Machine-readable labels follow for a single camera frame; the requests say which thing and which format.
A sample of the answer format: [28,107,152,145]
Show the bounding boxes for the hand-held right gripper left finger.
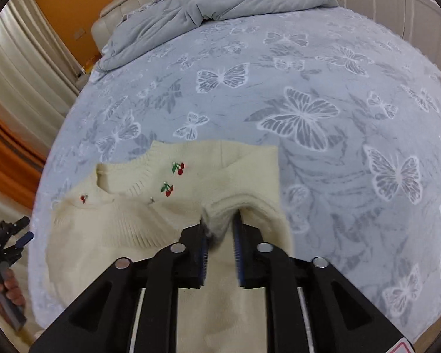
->
[29,225,210,353]

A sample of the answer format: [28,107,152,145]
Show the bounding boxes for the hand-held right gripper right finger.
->
[231,220,417,353]

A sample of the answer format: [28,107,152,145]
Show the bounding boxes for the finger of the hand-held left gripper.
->
[7,232,35,255]
[2,216,31,234]

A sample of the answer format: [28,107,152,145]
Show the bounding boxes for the cream cherry knit sweater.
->
[44,140,295,353]

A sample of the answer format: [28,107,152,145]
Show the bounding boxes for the person's left hand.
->
[0,268,26,307]

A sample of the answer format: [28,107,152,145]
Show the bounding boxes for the beige curtain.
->
[0,0,82,157]

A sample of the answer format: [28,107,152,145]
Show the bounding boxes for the butterfly print bedsheet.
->
[27,9,441,347]

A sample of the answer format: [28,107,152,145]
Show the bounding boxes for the beige padded headboard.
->
[92,0,192,51]

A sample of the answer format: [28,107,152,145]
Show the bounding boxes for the grey duvet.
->
[90,0,341,84]

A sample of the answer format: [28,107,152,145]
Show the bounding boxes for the white wardrobe doors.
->
[312,0,441,79]

